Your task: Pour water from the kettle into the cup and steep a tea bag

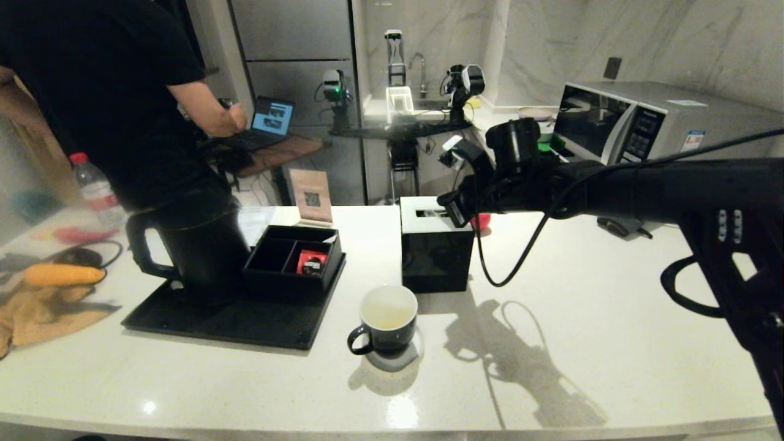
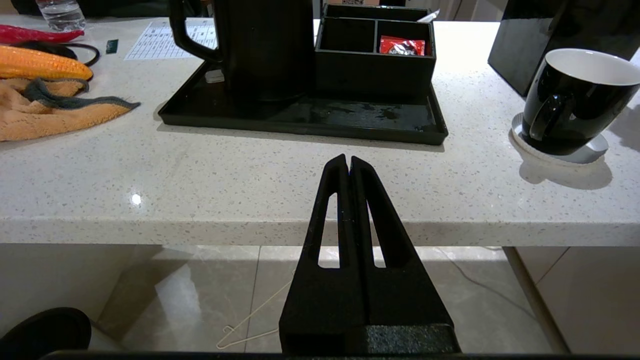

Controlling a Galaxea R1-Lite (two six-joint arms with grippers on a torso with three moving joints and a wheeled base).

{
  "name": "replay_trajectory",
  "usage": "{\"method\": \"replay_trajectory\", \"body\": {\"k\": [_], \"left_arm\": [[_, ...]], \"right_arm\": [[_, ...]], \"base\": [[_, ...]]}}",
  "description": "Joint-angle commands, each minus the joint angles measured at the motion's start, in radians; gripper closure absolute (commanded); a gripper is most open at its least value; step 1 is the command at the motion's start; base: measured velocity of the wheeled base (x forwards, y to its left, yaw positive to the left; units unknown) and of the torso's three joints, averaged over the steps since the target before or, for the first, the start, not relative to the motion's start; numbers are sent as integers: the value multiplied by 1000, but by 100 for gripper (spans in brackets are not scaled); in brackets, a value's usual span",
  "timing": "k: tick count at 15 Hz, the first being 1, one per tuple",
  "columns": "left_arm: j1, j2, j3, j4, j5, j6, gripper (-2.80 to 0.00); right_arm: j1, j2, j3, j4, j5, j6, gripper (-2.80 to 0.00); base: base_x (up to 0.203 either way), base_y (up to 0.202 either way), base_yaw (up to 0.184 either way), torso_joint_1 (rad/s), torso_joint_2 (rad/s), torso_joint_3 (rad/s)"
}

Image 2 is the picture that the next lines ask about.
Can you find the white round coaster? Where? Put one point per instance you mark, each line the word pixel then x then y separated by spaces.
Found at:
pixel 595 150

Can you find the black rounded base cover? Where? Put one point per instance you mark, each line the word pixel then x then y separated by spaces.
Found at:
pixel 45 332

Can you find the plastic bottle red cap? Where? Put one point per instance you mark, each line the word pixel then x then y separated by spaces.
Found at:
pixel 62 14

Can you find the black tissue box white lid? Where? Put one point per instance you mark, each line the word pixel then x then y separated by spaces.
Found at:
pixel 530 40

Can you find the white paper sachet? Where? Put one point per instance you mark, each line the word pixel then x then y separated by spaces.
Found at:
pixel 429 16

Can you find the black electric kettle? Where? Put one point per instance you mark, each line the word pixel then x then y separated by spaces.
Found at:
pixel 265 50

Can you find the yellow corn cob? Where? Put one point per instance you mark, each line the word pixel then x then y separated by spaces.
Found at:
pixel 40 64

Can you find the red chili pepper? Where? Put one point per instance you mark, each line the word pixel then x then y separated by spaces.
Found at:
pixel 35 35

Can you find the dark mug white inside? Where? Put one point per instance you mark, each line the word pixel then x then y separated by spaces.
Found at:
pixel 575 105

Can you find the red sachet packet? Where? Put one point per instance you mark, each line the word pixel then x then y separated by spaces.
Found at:
pixel 400 45

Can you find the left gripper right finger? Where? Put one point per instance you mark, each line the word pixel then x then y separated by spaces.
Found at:
pixel 405 300

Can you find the black serving tray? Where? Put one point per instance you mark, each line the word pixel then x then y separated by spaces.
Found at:
pixel 300 117

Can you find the small dark green card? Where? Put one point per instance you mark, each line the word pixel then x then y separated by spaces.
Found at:
pixel 112 46

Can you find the brown QR code sign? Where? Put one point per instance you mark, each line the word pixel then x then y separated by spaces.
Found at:
pixel 360 2

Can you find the yellow cloth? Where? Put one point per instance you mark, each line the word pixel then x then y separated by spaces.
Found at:
pixel 45 117

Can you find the black computer mouse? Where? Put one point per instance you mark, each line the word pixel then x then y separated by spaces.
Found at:
pixel 50 49

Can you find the white paper sheet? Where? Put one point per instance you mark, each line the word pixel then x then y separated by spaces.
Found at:
pixel 160 42

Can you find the black compartment box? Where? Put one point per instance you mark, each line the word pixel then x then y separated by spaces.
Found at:
pixel 370 72

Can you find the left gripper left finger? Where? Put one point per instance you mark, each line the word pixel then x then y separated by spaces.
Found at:
pixel 315 310

